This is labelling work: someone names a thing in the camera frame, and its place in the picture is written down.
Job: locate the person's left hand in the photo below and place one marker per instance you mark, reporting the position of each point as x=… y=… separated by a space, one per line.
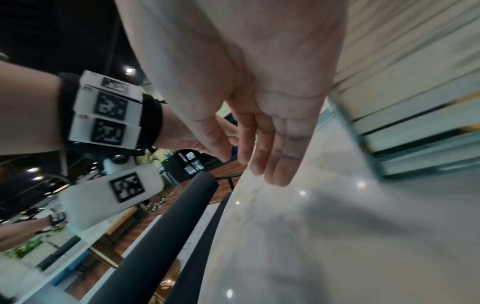
x=180 y=133

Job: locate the person's right hand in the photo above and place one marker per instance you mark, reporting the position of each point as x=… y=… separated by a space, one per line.
x=262 y=74

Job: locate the black book with barcode print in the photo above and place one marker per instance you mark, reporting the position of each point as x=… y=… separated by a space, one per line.
x=405 y=92

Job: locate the light blue paperback book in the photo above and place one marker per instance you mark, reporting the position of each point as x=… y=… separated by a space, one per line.
x=412 y=62

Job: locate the blue book with yellow dot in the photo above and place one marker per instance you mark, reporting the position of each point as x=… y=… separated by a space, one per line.
x=412 y=127

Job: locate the teal hardcover book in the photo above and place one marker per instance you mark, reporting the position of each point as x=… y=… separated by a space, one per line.
x=431 y=157

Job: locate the person's left forearm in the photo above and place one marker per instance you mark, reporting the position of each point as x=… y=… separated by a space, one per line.
x=30 y=112

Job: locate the another person's forearm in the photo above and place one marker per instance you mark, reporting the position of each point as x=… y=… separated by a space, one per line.
x=18 y=234

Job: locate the black marker-tagged wristband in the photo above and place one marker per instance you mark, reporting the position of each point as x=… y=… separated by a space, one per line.
x=112 y=130

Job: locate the black roll-cushion lounge chair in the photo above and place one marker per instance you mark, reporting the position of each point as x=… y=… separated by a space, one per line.
x=157 y=237

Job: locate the gold metal side table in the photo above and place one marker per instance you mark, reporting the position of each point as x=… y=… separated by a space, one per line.
x=168 y=285

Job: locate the white marble table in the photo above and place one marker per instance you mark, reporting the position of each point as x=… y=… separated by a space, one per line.
x=337 y=252

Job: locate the white marker-tagged wrist camera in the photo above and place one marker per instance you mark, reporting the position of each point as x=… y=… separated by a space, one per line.
x=93 y=202

